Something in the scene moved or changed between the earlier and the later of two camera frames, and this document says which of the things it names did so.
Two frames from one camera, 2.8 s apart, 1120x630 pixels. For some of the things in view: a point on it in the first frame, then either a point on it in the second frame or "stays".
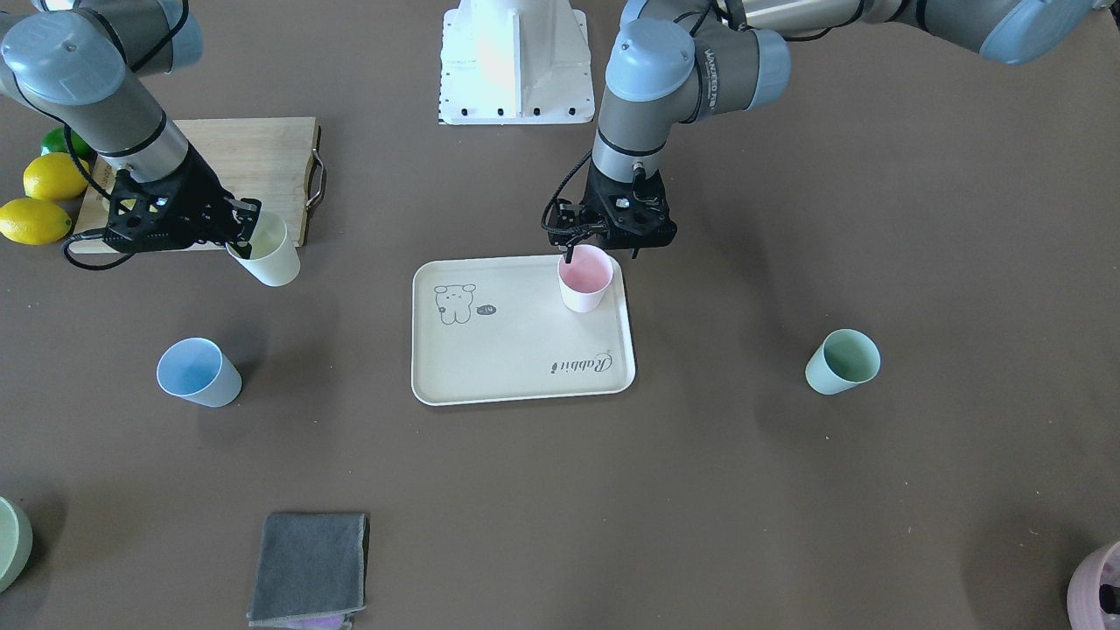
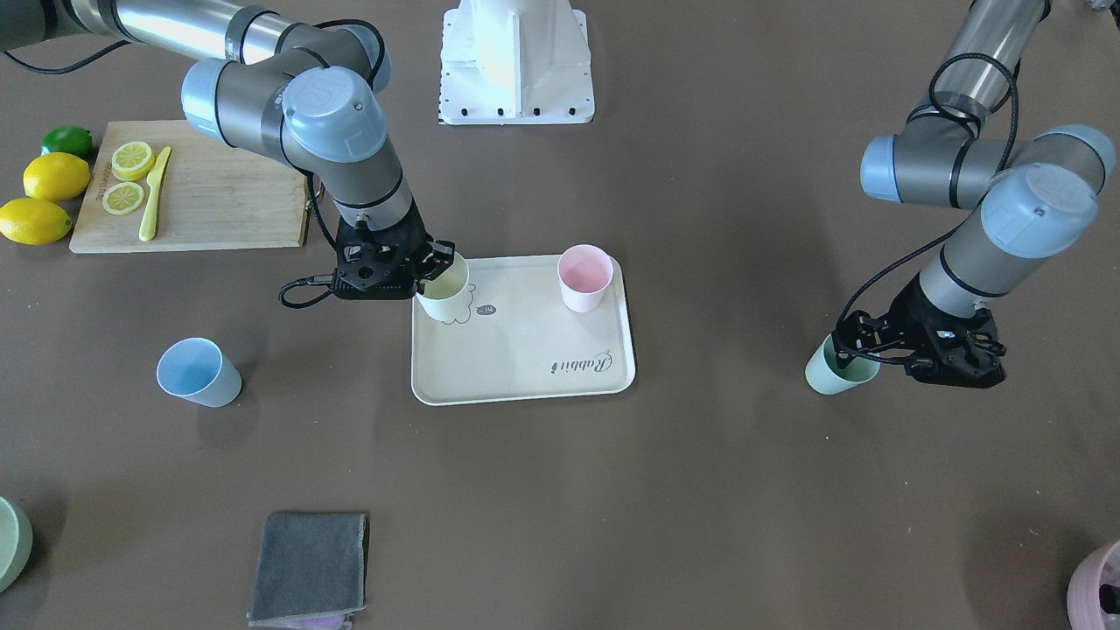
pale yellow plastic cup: (275, 259) → (444, 297)
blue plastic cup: (197, 369) stays
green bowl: (16, 542) stays
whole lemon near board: (54, 176) stays
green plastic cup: (846, 359) stays
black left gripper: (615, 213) → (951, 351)
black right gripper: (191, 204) → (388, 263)
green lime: (55, 142) stays
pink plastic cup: (584, 281) stays
